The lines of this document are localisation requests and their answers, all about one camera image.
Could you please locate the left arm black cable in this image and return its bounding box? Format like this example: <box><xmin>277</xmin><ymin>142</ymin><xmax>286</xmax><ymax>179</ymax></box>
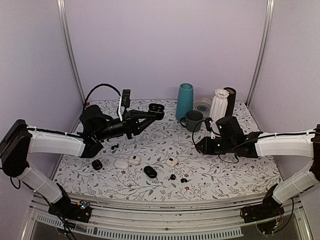
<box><xmin>83</xmin><ymin>83</ymin><xmax>122</xmax><ymax>108</ymax></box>

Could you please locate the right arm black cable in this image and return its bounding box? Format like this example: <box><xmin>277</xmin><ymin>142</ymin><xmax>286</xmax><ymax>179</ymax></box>
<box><xmin>191</xmin><ymin>119</ymin><xmax>240</xmax><ymax>164</ymax></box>

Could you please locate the dark brown cylinder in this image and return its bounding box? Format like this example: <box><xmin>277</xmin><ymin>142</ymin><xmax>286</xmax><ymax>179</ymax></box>
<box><xmin>224</xmin><ymin>87</ymin><xmax>237</xmax><ymax>117</ymax></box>

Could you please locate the left aluminium frame post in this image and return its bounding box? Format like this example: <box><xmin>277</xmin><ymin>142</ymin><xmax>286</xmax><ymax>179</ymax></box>
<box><xmin>56</xmin><ymin>0</ymin><xmax>87</xmax><ymax>106</ymax></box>

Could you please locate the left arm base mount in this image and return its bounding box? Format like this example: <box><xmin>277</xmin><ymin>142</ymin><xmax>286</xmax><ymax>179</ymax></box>
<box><xmin>48</xmin><ymin>199</ymin><xmax>93</xmax><ymax>223</ymax></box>

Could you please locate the aluminium frame post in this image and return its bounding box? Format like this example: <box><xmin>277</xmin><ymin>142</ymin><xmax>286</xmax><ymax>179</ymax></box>
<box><xmin>245</xmin><ymin>0</ymin><xmax>275</xmax><ymax>108</ymax></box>
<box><xmin>56</xmin><ymin>0</ymin><xmax>87</xmax><ymax>106</ymax></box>

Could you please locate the cream earbud case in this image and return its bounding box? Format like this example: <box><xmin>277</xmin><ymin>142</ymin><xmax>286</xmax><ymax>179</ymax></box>
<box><xmin>166</xmin><ymin>157</ymin><xmax>179</xmax><ymax>168</ymax></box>

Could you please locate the floral patterned table mat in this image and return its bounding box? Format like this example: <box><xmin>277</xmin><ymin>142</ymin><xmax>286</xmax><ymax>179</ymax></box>
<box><xmin>48</xmin><ymin>98</ymin><xmax>283</xmax><ymax>203</ymax></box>

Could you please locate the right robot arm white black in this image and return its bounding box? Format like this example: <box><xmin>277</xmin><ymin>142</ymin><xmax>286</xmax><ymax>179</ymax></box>
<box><xmin>194</xmin><ymin>116</ymin><xmax>320</xmax><ymax>218</ymax></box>

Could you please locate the black earbud charging case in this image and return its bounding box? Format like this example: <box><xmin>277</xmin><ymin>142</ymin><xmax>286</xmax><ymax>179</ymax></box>
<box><xmin>148</xmin><ymin>103</ymin><xmax>165</xmax><ymax>120</ymax></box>

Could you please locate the front aluminium rail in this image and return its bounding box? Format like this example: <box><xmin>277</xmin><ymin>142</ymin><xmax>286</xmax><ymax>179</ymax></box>
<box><xmin>21</xmin><ymin>194</ymin><xmax>313</xmax><ymax>240</ymax></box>

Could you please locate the white closed earbud case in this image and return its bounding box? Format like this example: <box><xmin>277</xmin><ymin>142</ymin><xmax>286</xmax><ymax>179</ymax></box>
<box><xmin>114</xmin><ymin>160</ymin><xmax>129</xmax><ymax>170</ymax></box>

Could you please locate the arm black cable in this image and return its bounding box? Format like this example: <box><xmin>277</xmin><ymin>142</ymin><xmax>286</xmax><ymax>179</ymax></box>
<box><xmin>191</xmin><ymin>119</ymin><xmax>240</xmax><ymax>164</ymax></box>
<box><xmin>83</xmin><ymin>83</ymin><xmax>122</xmax><ymax>108</ymax></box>

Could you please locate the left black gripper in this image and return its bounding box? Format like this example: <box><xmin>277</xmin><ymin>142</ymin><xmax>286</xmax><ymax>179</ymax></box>
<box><xmin>94</xmin><ymin>109</ymin><xmax>156</xmax><ymax>141</ymax></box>

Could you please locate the black earbud pair left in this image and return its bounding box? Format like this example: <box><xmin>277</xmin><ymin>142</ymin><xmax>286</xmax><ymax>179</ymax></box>
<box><xmin>111</xmin><ymin>144</ymin><xmax>119</xmax><ymax>150</ymax></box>

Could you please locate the teal tall vase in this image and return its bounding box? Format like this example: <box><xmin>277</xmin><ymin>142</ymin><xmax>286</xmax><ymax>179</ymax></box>
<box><xmin>175</xmin><ymin>83</ymin><xmax>194</xmax><ymax>121</ymax></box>

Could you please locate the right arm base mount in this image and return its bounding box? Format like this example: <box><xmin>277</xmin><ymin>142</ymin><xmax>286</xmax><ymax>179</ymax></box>
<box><xmin>240</xmin><ymin>183</ymin><xmax>285</xmax><ymax>223</ymax></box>

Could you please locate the white ribbed vase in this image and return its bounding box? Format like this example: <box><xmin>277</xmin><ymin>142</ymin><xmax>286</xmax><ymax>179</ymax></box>
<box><xmin>209</xmin><ymin>88</ymin><xmax>229</xmax><ymax>122</ymax></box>

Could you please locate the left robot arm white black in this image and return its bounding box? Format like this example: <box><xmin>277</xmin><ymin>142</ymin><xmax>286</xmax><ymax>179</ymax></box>
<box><xmin>0</xmin><ymin>103</ymin><xmax>165</xmax><ymax>217</ymax></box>

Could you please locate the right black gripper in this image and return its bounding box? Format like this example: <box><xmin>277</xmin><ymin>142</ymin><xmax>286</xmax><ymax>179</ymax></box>
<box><xmin>196</xmin><ymin>136</ymin><xmax>236</xmax><ymax>155</ymax></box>

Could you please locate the white open earbud case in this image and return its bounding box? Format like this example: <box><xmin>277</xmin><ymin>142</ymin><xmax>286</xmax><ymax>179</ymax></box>
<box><xmin>128</xmin><ymin>155</ymin><xmax>141</xmax><ymax>166</ymax></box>

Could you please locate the dark grey mug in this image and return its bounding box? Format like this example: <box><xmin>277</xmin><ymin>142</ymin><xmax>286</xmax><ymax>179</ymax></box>
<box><xmin>179</xmin><ymin>110</ymin><xmax>204</xmax><ymax>133</ymax></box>

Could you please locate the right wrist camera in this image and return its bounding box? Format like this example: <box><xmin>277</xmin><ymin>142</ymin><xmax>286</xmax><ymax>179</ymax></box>
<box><xmin>204</xmin><ymin>117</ymin><xmax>219</xmax><ymax>139</ymax></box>

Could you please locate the black small earbud case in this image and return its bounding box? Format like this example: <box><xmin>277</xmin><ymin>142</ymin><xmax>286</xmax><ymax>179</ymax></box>
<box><xmin>91</xmin><ymin>159</ymin><xmax>103</xmax><ymax>171</ymax></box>

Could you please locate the right aluminium frame post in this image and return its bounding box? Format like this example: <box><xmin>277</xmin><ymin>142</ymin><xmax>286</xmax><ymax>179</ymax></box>
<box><xmin>245</xmin><ymin>0</ymin><xmax>275</xmax><ymax>108</ymax></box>

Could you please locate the black oval earbud case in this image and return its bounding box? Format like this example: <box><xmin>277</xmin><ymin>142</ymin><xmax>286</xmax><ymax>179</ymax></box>
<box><xmin>143</xmin><ymin>166</ymin><xmax>157</xmax><ymax>179</ymax></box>

